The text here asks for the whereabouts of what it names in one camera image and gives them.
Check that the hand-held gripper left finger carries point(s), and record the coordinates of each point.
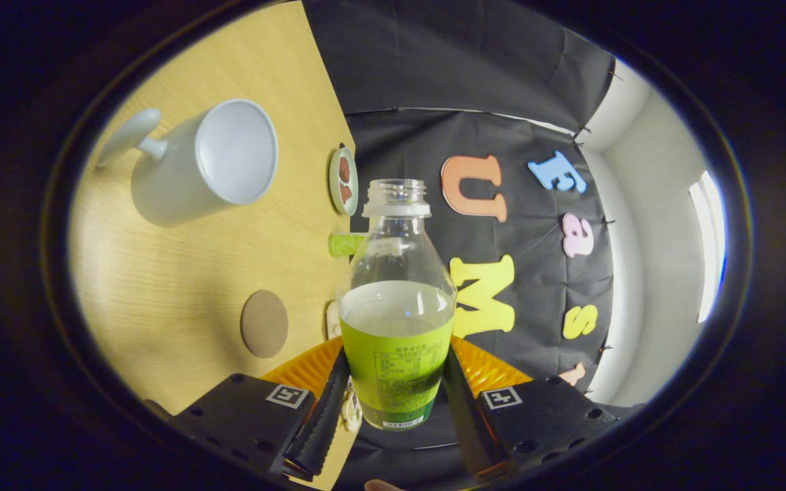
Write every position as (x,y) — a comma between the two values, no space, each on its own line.
(321,426)

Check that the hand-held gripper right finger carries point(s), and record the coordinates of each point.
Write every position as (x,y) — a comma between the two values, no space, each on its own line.
(464,426)

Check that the green juice bottle without cap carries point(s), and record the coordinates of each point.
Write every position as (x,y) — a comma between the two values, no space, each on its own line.
(396,354)

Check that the round brown coaster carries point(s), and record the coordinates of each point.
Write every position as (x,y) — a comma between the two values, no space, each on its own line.
(264,324)

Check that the white cup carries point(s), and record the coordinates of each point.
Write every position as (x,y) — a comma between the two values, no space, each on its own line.
(181,177)

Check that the tall capped green bottle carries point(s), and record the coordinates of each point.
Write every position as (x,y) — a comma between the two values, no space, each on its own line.
(345,244)

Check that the white toaster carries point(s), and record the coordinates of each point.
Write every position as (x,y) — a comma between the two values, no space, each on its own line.
(332,320)

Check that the wooden table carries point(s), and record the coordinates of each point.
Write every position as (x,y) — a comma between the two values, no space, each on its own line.
(175,286)

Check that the brown meat piece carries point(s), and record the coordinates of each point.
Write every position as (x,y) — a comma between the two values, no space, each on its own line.
(346,194)
(344,169)

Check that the grey plate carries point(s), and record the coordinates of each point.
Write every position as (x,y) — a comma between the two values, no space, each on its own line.
(333,181)

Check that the ceiling light panel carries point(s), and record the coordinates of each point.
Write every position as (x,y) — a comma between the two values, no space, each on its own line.
(710,245)

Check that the black backdrop cloth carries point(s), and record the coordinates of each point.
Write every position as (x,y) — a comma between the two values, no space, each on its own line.
(447,61)

